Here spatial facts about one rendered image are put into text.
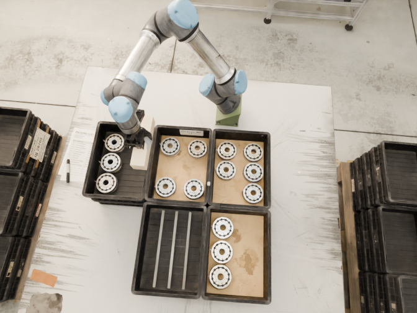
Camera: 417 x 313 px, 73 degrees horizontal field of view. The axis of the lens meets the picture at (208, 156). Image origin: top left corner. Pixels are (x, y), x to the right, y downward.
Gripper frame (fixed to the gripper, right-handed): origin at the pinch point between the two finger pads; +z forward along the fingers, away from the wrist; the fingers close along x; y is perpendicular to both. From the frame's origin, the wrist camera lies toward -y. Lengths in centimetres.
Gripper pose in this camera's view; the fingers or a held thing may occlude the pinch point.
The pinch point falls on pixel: (142, 141)
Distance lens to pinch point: 128.9
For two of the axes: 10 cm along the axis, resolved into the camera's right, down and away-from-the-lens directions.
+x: 10.0, 0.9, -0.2
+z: -0.1, 3.3, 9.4
